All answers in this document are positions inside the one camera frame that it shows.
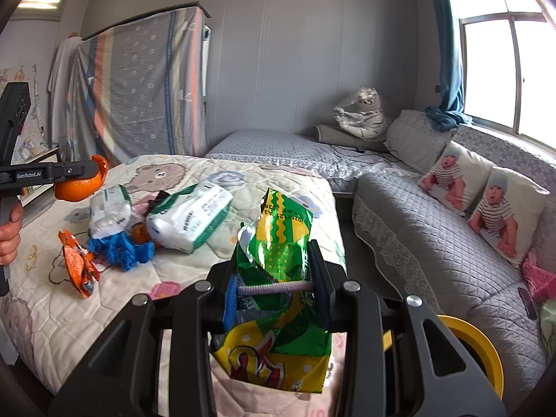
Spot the yellow trash bin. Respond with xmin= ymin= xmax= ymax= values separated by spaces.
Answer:
xmin=381 ymin=314 xmax=505 ymax=400

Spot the pale green cloth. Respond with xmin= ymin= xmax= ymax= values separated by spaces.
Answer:
xmin=540 ymin=300 xmax=556 ymax=340

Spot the small orange peel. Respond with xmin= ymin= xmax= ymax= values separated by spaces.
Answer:
xmin=131 ymin=223 xmax=153 ymax=245

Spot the blue shoe cover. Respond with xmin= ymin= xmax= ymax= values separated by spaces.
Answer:
xmin=88 ymin=231 xmax=156 ymax=272

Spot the grey quilted sofa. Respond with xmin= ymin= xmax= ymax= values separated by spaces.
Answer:
xmin=352 ymin=111 xmax=556 ymax=396

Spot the window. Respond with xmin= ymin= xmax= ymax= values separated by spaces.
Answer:
xmin=452 ymin=0 xmax=556 ymax=157

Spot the black wrapper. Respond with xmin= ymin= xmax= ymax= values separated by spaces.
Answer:
xmin=148 ymin=190 xmax=170 ymax=215

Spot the bear printed blanket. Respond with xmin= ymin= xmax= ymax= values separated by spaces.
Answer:
xmin=0 ymin=154 xmax=348 ymax=417

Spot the large orange peel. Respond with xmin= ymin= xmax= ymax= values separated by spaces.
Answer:
xmin=53 ymin=154 xmax=109 ymax=203

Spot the person's left hand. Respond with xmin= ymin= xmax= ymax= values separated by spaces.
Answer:
xmin=0 ymin=203 xmax=24 ymax=267

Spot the grey quilted cushion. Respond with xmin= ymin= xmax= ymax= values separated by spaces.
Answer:
xmin=386 ymin=109 xmax=461 ymax=174

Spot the wooden framed board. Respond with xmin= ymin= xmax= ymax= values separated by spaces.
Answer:
xmin=19 ymin=145 xmax=60 ymax=207

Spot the orange snack wrapper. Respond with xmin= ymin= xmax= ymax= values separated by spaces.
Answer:
xmin=58 ymin=230 xmax=101 ymax=299

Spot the striped sheet covered board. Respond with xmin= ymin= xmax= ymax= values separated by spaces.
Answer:
xmin=72 ymin=3 xmax=213 ymax=168

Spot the pink cloth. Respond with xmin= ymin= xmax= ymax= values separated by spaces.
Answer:
xmin=521 ymin=250 xmax=556 ymax=302

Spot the baby print pillow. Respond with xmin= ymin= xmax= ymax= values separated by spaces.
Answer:
xmin=418 ymin=140 xmax=496 ymax=215
xmin=467 ymin=166 xmax=550 ymax=269

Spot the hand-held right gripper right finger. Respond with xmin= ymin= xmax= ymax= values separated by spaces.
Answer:
xmin=309 ymin=243 xmax=507 ymax=417

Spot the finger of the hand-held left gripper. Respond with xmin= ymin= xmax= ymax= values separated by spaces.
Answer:
xmin=46 ymin=161 xmax=100 ymax=184

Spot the black cable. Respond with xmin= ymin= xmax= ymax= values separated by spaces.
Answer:
xmin=334 ymin=144 xmax=404 ymax=162

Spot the plush tiger in plastic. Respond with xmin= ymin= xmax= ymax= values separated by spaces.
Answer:
xmin=334 ymin=85 xmax=387 ymax=140

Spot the blue curtain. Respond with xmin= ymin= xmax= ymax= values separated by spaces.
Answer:
xmin=426 ymin=0 xmax=474 ymax=133

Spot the grey bed mattress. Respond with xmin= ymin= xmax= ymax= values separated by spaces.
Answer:
xmin=204 ymin=128 xmax=418 ymax=194

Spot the green yellow snack bag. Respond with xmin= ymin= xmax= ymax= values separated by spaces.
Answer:
xmin=209 ymin=188 xmax=333 ymax=396

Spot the wall poster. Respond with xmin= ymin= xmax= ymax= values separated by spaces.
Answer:
xmin=0 ymin=64 xmax=49 ymax=166

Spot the grey pillow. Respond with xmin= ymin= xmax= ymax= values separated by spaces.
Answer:
xmin=313 ymin=124 xmax=389 ymax=154

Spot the white green plastic bag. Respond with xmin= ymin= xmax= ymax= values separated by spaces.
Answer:
xmin=88 ymin=183 xmax=133 ymax=240

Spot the white hanging garment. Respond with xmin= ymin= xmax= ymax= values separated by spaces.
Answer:
xmin=47 ymin=32 xmax=85 ymax=148

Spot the black phone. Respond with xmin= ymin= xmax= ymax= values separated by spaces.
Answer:
xmin=518 ymin=288 xmax=538 ymax=319

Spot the white green tissue pack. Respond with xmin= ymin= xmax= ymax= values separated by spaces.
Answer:
xmin=146 ymin=181 xmax=234 ymax=254

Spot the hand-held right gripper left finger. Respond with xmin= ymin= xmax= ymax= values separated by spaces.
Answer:
xmin=48 ymin=258 xmax=239 ymax=417

